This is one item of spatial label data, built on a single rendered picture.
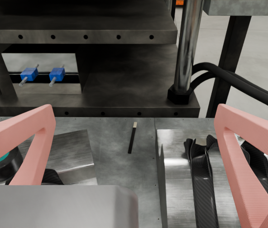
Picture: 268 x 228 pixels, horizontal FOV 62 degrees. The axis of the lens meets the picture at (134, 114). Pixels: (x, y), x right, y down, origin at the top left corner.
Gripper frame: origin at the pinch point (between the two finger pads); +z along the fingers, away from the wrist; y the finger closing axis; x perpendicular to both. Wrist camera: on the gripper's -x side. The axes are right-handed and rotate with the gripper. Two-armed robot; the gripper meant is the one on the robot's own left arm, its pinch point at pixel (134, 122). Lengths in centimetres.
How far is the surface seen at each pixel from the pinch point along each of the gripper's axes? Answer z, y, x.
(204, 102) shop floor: 179, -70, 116
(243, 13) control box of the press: 75, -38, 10
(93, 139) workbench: 41, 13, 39
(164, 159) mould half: 21.1, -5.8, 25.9
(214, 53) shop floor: 307, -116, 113
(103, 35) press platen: 70, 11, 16
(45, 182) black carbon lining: 20.3, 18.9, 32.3
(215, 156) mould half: 21.6, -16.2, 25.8
